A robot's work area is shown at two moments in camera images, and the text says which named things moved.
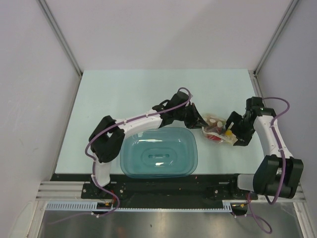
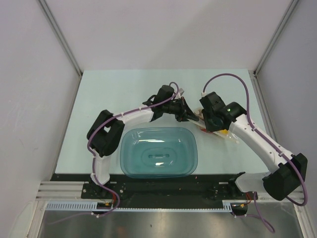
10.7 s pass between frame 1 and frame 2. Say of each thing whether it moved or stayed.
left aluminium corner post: stayed
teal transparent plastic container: stayed
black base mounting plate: stayed
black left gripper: moved
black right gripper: moved
